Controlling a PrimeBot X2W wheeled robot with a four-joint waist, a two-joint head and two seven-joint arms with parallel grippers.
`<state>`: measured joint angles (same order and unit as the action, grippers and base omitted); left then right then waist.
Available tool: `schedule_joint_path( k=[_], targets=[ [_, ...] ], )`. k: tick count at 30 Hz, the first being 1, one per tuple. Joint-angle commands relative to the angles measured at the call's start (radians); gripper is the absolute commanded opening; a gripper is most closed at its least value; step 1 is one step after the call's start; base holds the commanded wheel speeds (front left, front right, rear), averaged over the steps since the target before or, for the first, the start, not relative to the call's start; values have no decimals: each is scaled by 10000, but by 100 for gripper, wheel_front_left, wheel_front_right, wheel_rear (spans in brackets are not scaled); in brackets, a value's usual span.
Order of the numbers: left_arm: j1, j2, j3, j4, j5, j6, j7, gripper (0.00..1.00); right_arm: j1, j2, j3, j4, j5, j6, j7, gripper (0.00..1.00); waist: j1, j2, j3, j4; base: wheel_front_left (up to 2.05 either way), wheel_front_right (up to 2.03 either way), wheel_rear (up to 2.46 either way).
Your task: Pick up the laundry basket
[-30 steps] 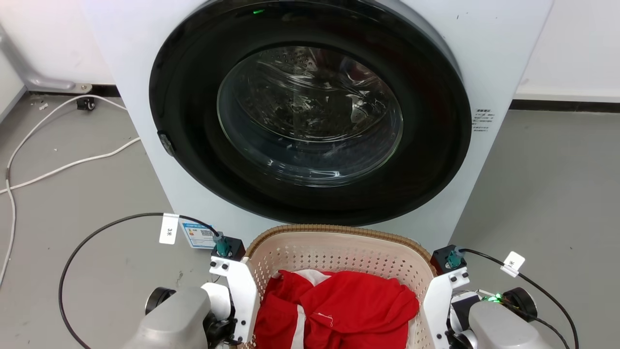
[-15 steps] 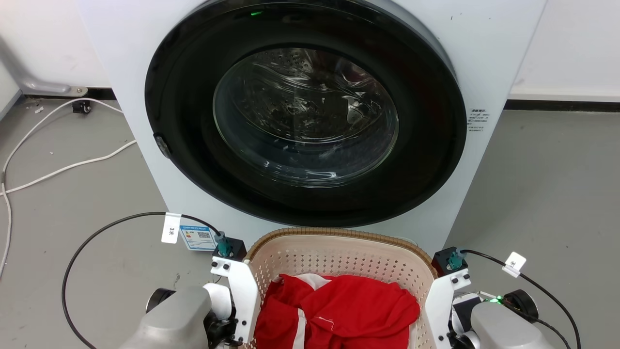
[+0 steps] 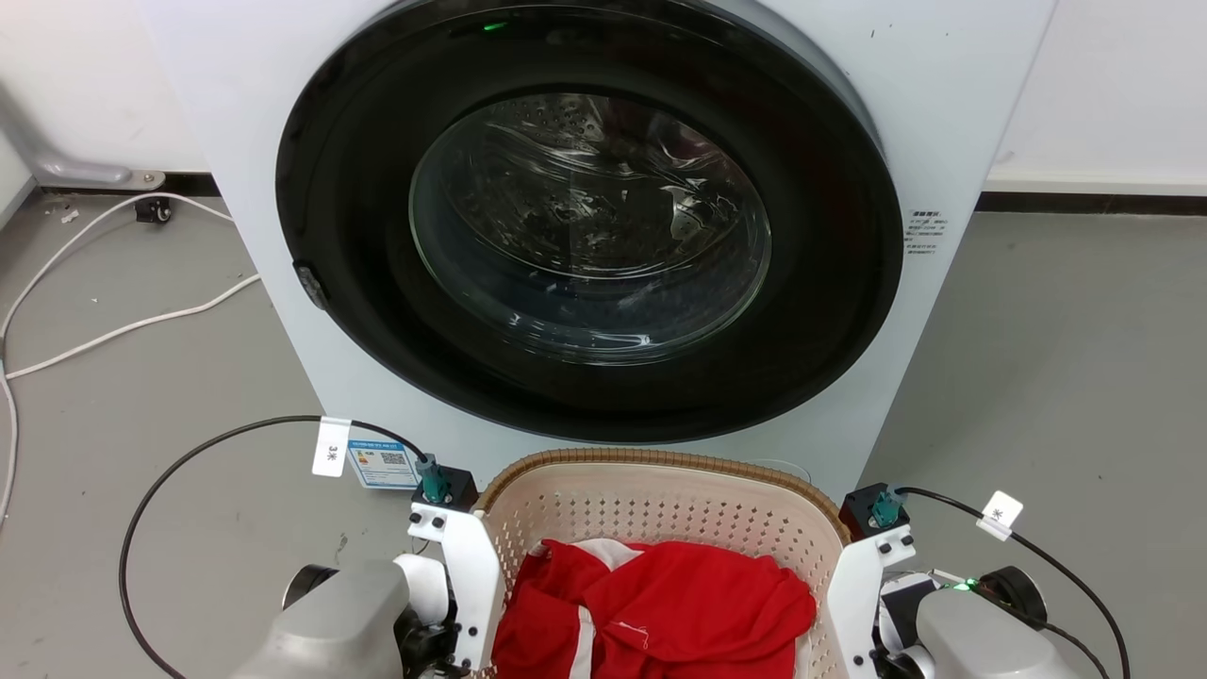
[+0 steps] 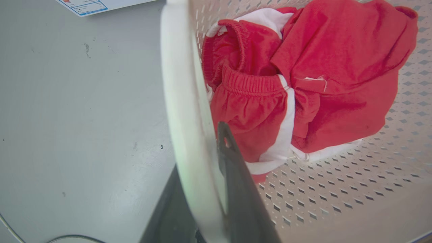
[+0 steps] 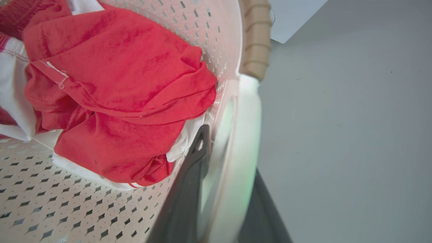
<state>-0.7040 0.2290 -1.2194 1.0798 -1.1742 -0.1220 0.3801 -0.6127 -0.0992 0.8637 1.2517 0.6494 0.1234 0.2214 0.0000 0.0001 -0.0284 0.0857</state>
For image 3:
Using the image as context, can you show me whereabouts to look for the black door latch handle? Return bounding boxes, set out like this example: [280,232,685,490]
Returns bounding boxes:
[293,263,331,311]

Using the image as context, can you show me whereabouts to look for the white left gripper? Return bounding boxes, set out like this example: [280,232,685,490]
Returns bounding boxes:
[396,503,505,679]

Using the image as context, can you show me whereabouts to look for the beige perforated laundry basket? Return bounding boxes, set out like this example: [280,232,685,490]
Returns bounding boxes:
[471,447,854,679]

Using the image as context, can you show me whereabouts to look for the round black washer door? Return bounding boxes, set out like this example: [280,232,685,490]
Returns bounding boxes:
[275,0,905,445]

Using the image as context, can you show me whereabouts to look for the printed text sticker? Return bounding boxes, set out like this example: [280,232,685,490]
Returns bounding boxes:
[905,209,948,257]

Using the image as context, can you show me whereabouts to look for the white floor cable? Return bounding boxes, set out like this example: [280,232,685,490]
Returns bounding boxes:
[0,273,262,525]
[0,191,235,342]

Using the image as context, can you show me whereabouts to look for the blue white energy label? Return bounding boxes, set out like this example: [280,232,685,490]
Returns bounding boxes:
[347,439,422,490]

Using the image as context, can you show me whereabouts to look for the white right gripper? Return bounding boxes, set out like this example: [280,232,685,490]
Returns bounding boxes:
[826,526,918,679]

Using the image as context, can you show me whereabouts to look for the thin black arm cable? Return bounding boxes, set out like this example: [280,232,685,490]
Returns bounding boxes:
[929,569,1114,679]

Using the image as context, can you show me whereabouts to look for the white front-load washing machine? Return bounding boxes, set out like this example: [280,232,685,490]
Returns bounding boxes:
[138,0,1061,503]

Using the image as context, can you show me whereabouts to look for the red and white garment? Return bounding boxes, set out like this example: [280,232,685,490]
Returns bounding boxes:
[491,538,818,679]

